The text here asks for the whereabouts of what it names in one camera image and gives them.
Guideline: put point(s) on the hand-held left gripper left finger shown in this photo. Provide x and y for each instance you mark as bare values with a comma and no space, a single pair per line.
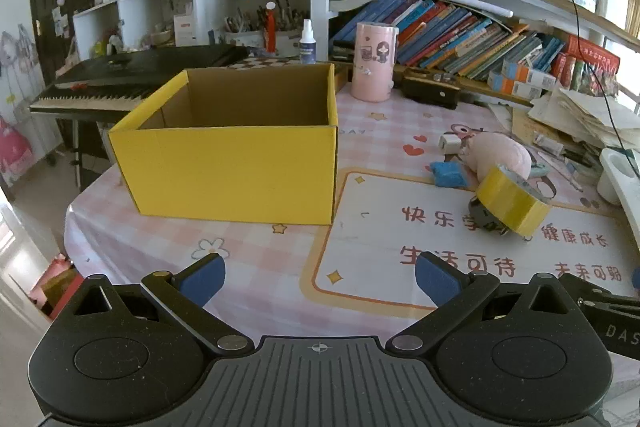
205,279

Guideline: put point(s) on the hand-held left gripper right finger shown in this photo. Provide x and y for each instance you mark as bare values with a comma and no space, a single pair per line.
435,279

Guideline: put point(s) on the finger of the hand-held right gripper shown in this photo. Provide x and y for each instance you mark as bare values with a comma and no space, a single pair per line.
600,291

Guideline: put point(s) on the yellow tape roll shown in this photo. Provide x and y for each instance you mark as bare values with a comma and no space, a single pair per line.
505,202

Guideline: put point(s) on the blue cloth packet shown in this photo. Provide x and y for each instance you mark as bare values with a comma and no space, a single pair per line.
448,174

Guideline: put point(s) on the yellow cardboard box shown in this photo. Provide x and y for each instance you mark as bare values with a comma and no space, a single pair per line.
225,172

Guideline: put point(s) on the small green correction tape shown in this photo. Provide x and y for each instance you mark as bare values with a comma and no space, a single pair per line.
539,169

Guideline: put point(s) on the white charger plug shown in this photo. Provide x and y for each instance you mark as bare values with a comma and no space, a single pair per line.
450,143

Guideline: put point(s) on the pink plush toy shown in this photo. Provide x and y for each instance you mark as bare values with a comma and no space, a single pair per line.
500,152

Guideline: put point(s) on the pink checked cloth desktop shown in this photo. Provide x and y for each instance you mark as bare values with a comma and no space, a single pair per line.
390,207

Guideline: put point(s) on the white plastic holder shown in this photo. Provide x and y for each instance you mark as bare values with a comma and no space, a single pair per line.
622,187

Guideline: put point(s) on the white pen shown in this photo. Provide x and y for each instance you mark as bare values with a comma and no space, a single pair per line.
567,174

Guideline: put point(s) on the black keyboard stand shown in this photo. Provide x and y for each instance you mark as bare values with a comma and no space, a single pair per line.
92,147

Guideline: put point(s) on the pile of papers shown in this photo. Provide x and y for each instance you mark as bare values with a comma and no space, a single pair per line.
575,117

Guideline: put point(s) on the dark brown device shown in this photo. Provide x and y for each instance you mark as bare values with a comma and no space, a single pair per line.
430,89

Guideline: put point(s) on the orange white box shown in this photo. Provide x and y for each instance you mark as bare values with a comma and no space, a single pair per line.
510,88
530,74

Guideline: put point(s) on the pink cartoon cylinder container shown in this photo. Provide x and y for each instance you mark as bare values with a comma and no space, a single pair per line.
372,67

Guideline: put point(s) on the black electronic keyboard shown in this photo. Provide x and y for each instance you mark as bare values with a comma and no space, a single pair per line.
140,67

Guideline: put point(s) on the checkered chessboard box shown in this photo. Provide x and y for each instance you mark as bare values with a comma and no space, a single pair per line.
265,63

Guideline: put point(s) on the pink hanging bag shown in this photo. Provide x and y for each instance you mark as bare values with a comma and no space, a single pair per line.
15,152

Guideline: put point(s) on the red printed packet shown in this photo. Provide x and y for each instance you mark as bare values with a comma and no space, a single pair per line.
590,62

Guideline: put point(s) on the row of slanted books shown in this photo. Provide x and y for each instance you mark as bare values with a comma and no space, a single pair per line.
450,37

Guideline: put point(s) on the white box red label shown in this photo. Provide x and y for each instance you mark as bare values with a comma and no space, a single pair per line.
189,32

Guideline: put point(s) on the pen holder with brushes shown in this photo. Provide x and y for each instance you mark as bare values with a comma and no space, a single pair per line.
245,32

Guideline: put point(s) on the white spray bottle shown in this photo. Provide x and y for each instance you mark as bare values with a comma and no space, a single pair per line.
307,47

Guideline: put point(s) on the orange red bottle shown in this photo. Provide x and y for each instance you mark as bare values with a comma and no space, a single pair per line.
270,29

